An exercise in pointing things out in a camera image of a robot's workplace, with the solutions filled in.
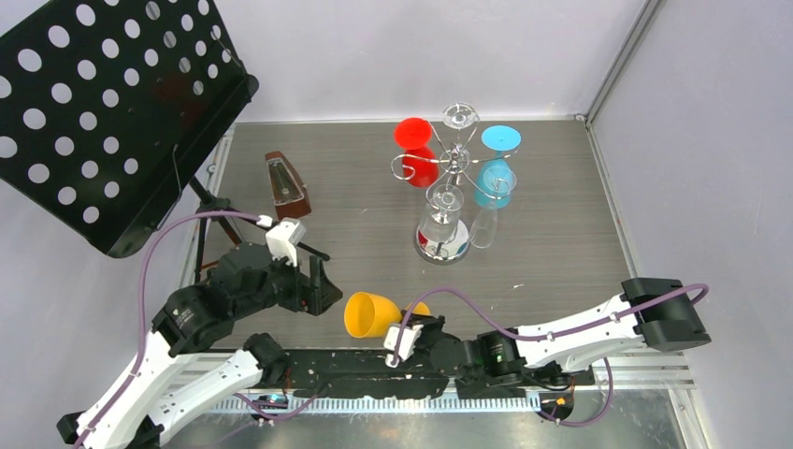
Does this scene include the black perforated music stand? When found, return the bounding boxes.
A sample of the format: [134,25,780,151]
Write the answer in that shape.
[0,0,331,297]

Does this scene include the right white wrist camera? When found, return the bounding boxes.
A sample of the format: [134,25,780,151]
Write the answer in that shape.
[383,324,424,369]

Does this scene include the clear wine glass right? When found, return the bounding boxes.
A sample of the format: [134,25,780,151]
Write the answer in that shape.
[470,165,516,249]

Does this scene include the brown wooden metronome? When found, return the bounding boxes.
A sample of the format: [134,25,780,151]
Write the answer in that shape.
[265,152,311,220]

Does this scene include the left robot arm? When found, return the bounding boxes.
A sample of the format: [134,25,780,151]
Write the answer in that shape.
[57,243,342,448]

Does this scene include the blue wine glass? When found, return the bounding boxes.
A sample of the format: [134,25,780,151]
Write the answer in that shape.
[474,125,522,209]

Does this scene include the chrome wine glass rack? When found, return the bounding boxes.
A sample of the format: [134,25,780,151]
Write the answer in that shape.
[389,117,487,266]

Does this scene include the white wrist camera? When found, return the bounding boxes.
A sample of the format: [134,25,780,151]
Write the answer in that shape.
[383,324,424,369]
[266,218,307,267]

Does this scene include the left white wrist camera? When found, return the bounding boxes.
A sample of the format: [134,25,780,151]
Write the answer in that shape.
[266,218,307,267]

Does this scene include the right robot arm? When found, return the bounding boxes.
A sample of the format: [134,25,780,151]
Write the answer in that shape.
[384,278,712,398]

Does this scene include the clear wine glass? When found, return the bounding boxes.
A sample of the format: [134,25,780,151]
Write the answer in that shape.
[470,165,516,249]
[441,102,480,149]
[418,184,464,243]

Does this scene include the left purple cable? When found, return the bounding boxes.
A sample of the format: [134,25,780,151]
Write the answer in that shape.
[71,210,277,449]

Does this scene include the clear wine glass back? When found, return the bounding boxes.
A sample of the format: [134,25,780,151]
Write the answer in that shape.
[441,102,480,149]

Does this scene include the clear wine glass front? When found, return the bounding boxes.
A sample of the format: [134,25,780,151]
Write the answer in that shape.
[418,184,464,243]

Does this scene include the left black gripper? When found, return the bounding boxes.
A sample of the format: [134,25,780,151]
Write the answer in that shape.
[237,243,344,316]

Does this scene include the yellow wine glass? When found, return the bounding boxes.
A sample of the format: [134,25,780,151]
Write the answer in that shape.
[343,292,404,339]

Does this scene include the red wine glass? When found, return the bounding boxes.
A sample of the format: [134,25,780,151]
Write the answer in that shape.
[393,117,439,188]

